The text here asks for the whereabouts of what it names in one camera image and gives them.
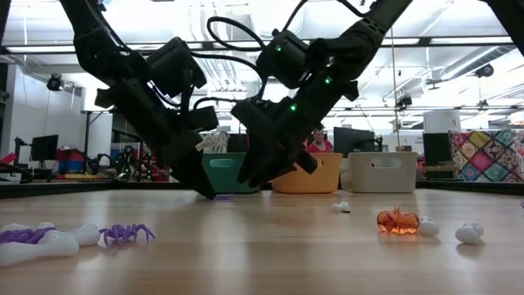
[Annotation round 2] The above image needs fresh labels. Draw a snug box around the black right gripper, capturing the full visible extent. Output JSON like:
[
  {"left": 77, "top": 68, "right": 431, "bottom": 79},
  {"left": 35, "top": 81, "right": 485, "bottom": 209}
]
[{"left": 236, "top": 81, "right": 345, "bottom": 188}]

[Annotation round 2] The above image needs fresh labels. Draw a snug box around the colourful patchwork quilt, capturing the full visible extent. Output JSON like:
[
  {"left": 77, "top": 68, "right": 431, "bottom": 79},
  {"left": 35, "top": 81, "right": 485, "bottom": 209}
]
[{"left": 448, "top": 129, "right": 524, "bottom": 184}]

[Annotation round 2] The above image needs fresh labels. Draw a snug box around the black monitor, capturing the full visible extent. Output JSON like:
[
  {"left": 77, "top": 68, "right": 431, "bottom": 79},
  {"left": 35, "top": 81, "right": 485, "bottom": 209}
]
[
  {"left": 29, "top": 134, "right": 60, "bottom": 162},
  {"left": 422, "top": 132, "right": 454, "bottom": 165},
  {"left": 227, "top": 133, "right": 249, "bottom": 154},
  {"left": 332, "top": 126, "right": 384, "bottom": 159}
]

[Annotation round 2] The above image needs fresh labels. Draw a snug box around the teal plastic bin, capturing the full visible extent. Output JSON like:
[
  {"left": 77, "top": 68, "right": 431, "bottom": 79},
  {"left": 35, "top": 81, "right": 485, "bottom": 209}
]
[{"left": 200, "top": 152, "right": 263, "bottom": 194}]

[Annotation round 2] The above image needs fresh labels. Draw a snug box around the black overhead frame beam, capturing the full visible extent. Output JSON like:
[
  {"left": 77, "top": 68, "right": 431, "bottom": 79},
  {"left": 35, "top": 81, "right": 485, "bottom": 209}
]
[{"left": 0, "top": 36, "right": 524, "bottom": 53}]

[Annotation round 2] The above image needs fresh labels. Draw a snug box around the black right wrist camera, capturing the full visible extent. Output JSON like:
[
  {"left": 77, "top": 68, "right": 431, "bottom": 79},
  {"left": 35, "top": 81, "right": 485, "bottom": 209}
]
[{"left": 230, "top": 99, "right": 283, "bottom": 140}]

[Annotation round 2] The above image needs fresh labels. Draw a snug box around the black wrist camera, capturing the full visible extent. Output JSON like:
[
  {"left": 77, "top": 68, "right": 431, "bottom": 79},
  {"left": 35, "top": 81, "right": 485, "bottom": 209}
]
[
  {"left": 186, "top": 105, "right": 220, "bottom": 133},
  {"left": 230, "top": 99, "right": 283, "bottom": 140}
]

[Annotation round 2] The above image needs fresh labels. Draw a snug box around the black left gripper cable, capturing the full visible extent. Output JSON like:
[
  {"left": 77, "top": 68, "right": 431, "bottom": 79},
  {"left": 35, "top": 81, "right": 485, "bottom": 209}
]
[{"left": 179, "top": 48, "right": 267, "bottom": 114}]

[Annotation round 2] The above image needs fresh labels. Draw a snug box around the leaf print cloth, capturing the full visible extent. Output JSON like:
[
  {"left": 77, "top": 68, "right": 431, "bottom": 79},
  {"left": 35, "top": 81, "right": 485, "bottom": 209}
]
[{"left": 195, "top": 130, "right": 230, "bottom": 154}]

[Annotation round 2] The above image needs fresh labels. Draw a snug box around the yellow-orange plastic bin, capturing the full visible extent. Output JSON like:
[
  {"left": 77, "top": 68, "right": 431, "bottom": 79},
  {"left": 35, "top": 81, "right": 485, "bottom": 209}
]
[{"left": 270, "top": 152, "right": 344, "bottom": 194}]

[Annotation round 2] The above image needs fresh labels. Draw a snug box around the white cylindrical column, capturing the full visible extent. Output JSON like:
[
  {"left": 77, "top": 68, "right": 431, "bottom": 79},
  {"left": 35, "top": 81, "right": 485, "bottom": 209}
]
[{"left": 423, "top": 109, "right": 462, "bottom": 134}]

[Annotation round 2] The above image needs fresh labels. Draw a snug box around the light grey plastic bin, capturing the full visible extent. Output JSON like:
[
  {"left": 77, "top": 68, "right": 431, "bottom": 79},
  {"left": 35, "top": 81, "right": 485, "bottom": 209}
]
[{"left": 341, "top": 152, "right": 418, "bottom": 194}]

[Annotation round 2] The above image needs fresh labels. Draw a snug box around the black metal rack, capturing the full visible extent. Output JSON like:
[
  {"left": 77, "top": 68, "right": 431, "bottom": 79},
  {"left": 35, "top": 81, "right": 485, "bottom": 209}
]
[{"left": 80, "top": 108, "right": 124, "bottom": 181}]

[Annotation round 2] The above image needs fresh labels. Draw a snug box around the person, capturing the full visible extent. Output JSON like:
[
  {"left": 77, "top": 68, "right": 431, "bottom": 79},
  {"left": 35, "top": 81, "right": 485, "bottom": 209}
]
[{"left": 306, "top": 127, "right": 333, "bottom": 154}]

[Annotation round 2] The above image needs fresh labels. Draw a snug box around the silver ventilation duct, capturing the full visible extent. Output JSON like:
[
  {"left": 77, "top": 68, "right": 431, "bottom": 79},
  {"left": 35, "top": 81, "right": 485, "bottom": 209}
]
[{"left": 440, "top": 44, "right": 524, "bottom": 81}]

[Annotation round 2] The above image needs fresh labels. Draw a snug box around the orange plastic pumpkin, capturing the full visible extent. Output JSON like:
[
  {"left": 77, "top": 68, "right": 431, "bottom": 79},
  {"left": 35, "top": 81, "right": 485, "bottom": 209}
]
[{"left": 376, "top": 206, "right": 422, "bottom": 237}]

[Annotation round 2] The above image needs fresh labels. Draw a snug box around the black aluminium table frame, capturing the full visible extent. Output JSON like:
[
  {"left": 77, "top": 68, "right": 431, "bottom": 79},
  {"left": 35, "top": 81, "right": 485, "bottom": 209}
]
[{"left": 0, "top": 179, "right": 524, "bottom": 201}]

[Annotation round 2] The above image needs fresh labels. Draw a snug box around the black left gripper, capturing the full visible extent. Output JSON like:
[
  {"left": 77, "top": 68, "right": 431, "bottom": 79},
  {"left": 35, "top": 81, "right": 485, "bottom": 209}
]
[{"left": 94, "top": 77, "right": 217, "bottom": 201}]

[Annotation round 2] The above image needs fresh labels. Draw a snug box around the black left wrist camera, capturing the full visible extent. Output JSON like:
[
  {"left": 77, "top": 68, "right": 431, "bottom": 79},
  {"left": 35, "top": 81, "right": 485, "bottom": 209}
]
[{"left": 186, "top": 105, "right": 220, "bottom": 133}]

